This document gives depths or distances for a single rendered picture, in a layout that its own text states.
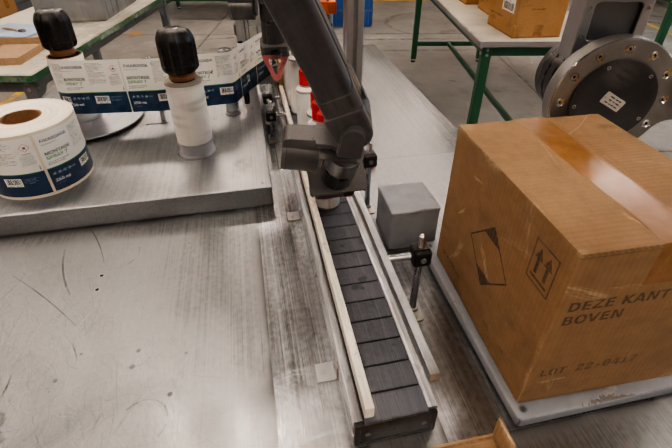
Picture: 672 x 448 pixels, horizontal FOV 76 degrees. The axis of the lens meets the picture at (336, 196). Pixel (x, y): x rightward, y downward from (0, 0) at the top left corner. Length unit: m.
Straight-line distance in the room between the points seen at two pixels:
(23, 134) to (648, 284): 1.05
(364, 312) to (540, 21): 2.20
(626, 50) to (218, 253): 0.78
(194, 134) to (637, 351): 0.92
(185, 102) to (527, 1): 1.97
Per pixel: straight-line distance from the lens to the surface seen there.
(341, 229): 0.84
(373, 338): 0.67
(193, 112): 1.06
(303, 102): 1.03
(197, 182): 1.02
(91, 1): 3.05
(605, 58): 0.82
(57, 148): 1.08
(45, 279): 0.97
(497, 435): 0.66
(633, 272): 0.56
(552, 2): 2.68
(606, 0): 0.86
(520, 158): 0.63
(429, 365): 0.55
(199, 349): 0.75
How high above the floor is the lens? 1.41
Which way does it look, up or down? 35 degrees down
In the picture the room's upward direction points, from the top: straight up
